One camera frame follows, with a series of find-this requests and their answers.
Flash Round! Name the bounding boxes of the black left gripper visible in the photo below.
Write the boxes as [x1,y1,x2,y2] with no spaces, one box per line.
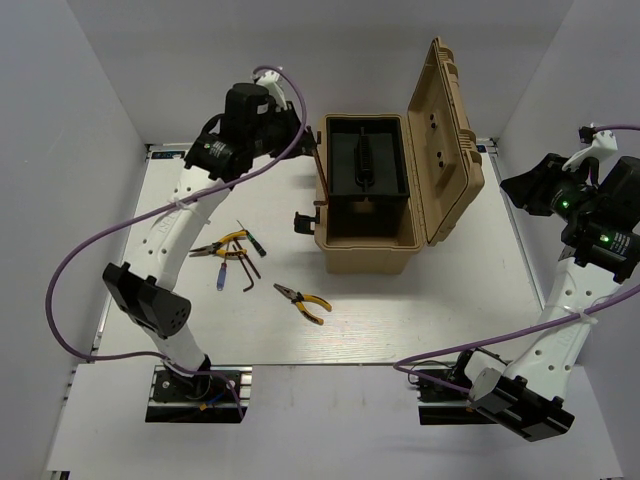
[248,100,318,160]

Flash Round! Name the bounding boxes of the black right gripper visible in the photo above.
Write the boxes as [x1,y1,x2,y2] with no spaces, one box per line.
[499,152,601,221]

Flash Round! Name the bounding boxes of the black toolbox tray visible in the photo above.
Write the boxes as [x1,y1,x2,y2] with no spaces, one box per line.
[326,116,409,202]

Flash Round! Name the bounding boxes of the green black precision screwdriver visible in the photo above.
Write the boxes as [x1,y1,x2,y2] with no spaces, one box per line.
[237,221,267,258]

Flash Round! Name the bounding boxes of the blue red handled screwdriver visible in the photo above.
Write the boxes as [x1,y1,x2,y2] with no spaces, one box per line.
[216,242,230,291]

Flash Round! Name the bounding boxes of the tan plastic toolbox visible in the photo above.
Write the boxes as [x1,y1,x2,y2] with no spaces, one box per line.
[312,37,485,274]

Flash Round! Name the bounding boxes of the small brown hex key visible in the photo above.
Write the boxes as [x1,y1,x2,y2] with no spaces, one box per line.
[234,250,255,293]

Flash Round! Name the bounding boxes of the long brown hex key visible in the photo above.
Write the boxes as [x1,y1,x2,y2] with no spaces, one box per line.
[303,126,329,207]

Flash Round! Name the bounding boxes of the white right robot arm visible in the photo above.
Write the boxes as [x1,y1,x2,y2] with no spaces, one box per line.
[451,154,639,442]

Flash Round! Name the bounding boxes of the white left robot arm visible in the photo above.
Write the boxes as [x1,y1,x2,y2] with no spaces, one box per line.
[103,76,306,399]

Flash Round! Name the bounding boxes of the black front toolbox latch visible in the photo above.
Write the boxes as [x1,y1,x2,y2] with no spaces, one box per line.
[293,210,320,235]

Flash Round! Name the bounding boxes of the blue label sticker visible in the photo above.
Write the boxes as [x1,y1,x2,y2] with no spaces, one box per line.
[151,150,185,160]

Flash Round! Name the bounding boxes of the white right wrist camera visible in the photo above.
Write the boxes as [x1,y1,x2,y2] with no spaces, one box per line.
[562,127,618,172]

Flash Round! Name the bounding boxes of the small yellow handled pliers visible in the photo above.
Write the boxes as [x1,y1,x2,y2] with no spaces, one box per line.
[189,230,247,258]

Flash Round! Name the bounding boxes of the large yellow handled pliers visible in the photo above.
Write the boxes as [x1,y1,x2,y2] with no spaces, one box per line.
[273,283,333,326]

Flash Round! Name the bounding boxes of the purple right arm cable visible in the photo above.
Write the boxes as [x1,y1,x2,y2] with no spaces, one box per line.
[392,122,640,404]

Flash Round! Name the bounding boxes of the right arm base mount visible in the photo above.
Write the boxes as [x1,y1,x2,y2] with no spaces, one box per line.
[408,360,487,426]

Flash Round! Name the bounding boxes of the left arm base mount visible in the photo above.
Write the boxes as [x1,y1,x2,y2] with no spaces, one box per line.
[145,366,252,424]

